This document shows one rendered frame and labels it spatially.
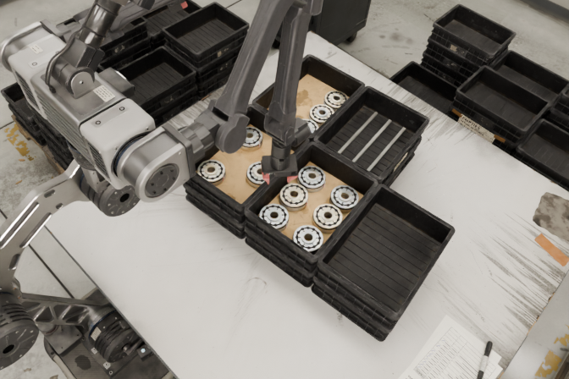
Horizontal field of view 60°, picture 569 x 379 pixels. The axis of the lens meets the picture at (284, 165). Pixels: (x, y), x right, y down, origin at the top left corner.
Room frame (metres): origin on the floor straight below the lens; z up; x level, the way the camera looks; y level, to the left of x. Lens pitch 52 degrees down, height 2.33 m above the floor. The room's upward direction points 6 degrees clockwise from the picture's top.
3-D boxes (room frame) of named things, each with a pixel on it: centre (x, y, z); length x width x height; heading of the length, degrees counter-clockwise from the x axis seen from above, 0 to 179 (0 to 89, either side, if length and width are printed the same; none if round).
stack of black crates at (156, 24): (2.52, 0.82, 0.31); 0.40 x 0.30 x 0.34; 141
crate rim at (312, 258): (0.97, -0.11, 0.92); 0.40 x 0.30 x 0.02; 147
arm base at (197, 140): (0.72, 0.22, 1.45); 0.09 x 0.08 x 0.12; 51
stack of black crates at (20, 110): (1.90, 1.33, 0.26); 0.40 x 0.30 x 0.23; 141
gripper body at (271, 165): (0.92, 0.02, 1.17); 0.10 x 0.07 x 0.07; 102
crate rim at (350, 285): (0.81, -0.36, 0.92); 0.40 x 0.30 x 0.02; 147
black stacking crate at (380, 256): (0.81, -0.36, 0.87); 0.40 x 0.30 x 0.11; 147
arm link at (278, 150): (0.92, 0.01, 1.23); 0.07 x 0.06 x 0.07; 141
